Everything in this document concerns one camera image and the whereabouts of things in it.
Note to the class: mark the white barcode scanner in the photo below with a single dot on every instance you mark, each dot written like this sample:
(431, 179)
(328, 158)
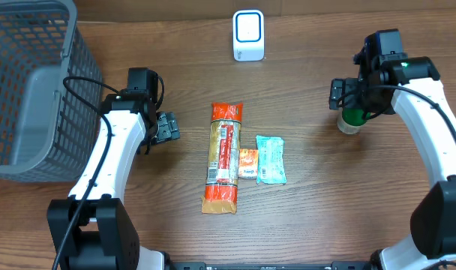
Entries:
(248, 36)

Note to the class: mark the teal wet wipes pack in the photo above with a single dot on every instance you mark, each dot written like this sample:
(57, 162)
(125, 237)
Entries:
(270, 160)

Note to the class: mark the orange tissue pack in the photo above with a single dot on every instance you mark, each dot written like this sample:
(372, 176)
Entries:
(248, 163)

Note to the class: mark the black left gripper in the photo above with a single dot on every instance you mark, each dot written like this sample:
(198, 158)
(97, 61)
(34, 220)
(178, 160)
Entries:
(167, 127)

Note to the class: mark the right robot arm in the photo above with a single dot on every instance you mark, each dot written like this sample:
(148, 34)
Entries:
(420, 101)

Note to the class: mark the grey plastic shopping basket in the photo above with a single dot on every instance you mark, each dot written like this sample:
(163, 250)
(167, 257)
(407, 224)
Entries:
(49, 83)

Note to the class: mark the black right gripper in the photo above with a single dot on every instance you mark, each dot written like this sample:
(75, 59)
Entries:
(384, 102)

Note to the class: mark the green lid jar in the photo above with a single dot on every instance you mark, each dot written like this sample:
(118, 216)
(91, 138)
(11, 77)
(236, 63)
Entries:
(350, 121)

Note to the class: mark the red orange snack bag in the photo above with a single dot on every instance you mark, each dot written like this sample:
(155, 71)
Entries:
(222, 178)

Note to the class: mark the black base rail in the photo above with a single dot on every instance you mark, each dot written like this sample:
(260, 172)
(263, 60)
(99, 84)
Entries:
(336, 265)

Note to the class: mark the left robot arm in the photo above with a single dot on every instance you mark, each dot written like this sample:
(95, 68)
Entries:
(91, 228)

